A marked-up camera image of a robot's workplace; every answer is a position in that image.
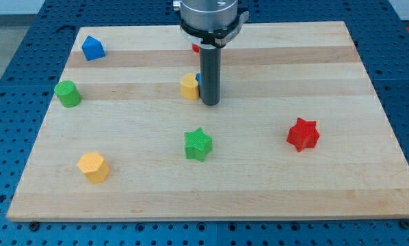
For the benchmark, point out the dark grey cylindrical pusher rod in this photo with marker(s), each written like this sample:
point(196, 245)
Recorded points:
point(210, 64)

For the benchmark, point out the yellow hexagon block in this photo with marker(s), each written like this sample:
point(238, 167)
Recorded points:
point(94, 167)

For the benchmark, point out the red block behind rod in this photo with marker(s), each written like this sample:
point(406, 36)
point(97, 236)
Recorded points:
point(195, 48)

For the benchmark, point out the blue block behind rod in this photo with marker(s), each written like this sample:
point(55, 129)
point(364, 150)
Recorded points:
point(198, 78)

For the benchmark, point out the yellow heart block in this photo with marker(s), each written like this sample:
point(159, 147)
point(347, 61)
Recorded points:
point(189, 86)

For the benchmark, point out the green star block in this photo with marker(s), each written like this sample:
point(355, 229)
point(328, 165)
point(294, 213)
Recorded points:
point(197, 144)

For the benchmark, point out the blue pentagon block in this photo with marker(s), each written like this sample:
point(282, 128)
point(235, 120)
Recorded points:
point(92, 48)

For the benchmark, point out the wooden board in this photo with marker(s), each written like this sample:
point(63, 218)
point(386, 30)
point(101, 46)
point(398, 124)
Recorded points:
point(132, 113)

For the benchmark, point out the red star block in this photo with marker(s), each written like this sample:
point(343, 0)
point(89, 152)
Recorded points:
point(303, 134)

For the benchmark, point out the green cylinder block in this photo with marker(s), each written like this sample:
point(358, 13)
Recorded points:
point(68, 94)

